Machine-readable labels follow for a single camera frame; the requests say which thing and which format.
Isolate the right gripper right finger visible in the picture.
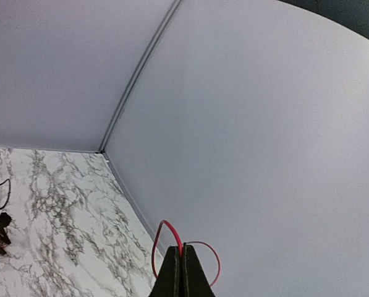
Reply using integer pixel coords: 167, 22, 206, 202
182, 243, 215, 297

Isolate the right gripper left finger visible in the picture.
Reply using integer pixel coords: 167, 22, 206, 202
149, 246, 180, 297

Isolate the red cable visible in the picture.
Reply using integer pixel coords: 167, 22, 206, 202
151, 219, 221, 287

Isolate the left aluminium corner post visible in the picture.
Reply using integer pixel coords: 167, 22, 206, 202
97, 0, 183, 154

